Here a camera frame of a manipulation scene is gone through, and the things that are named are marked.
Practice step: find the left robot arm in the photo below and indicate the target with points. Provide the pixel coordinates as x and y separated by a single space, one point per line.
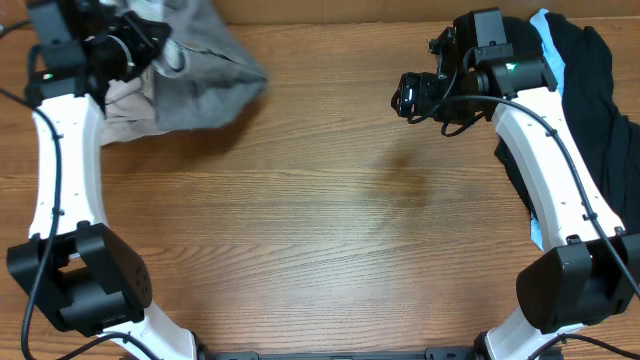
75 270

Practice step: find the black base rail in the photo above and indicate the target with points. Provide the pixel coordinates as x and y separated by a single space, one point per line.
340 356

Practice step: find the beige folded garment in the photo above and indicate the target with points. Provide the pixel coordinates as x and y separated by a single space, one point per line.
130 112

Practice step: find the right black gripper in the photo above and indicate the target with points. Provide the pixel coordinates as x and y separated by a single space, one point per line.
415 89

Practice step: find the grey shorts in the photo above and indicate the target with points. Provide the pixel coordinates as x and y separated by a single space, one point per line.
204 77

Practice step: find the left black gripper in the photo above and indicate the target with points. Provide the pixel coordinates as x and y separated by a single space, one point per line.
136 30

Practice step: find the black garment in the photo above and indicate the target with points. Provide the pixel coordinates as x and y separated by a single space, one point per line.
607 140

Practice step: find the light blue garment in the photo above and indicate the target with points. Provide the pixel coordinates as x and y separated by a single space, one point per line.
554 59

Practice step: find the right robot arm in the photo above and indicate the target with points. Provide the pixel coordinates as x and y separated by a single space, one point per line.
590 264

